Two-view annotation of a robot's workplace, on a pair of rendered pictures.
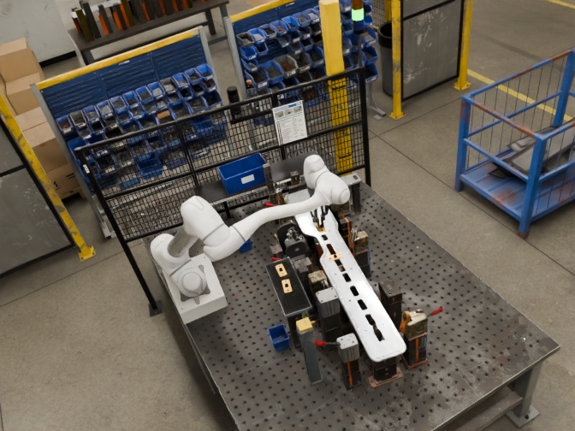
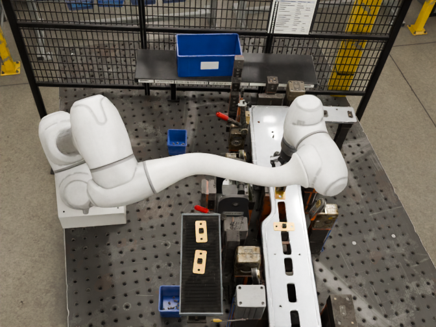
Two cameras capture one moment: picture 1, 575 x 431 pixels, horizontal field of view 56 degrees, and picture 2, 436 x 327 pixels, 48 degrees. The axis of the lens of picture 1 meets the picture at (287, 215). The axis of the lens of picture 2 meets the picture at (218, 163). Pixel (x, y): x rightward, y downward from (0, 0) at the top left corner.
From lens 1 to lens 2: 1.20 m
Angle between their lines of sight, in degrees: 12
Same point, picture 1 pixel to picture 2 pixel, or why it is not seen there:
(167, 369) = (44, 248)
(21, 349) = not seen: outside the picture
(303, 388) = not seen: outside the picture
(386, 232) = (360, 197)
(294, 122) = (299, 10)
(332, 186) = (323, 165)
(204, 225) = (97, 151)
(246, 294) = (154, 216)
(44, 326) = not seen: outside the picture
